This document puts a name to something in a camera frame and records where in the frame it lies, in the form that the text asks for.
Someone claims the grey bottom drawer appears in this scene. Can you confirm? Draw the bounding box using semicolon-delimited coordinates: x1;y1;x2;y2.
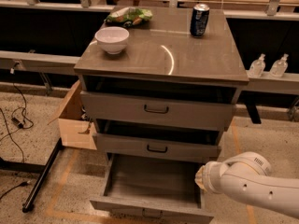
91;154;214;224

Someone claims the grey drawer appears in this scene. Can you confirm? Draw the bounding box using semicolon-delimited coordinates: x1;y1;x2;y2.
91;154;214;224
93;133;221;163
80;91;235;131

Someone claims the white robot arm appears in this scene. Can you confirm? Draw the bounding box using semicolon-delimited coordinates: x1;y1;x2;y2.
194;152;299;218

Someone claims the grey middle drawer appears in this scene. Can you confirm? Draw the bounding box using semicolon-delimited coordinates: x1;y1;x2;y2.
93;133;221;163

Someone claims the grey top drawer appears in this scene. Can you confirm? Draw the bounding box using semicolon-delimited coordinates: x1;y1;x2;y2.
80;91;235;131

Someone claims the grey wooden drawer cabinet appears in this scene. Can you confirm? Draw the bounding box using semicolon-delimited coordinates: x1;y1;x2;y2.
74;6;249;175

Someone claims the left clear sanitizer bottle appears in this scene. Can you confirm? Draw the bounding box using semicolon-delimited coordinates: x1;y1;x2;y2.
249;53;265;77

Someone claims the clear sanitizer bottle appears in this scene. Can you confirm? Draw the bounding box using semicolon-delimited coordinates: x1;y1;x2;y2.
249;53;265;77
270;54;289;77

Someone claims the right clear sanitizer bottle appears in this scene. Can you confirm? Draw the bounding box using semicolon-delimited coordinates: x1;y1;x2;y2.
270;54;289;77

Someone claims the cardboard box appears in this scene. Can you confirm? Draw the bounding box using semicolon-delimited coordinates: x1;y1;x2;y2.
50;80;96;150

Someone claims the blue soda can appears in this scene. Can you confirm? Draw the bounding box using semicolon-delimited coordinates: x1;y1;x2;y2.
190;4;209;37

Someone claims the white ceramic bowl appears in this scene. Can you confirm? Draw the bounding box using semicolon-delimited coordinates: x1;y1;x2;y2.
94;26;130;54

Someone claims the black metal floor bar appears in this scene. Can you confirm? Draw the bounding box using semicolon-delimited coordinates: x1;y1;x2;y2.
22;139;63;213

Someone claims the green chip bag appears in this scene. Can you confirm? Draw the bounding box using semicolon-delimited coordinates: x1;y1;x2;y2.
105;7;152;27

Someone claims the black floor cable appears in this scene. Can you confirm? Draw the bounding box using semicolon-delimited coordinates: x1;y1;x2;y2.
0;180;32;201

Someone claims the black power adapter cable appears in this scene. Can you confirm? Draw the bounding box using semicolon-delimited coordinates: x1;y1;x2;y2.
0;83;35;163

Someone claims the metal rail frame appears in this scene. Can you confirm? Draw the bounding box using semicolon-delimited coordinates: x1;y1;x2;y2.
0;50;79;76

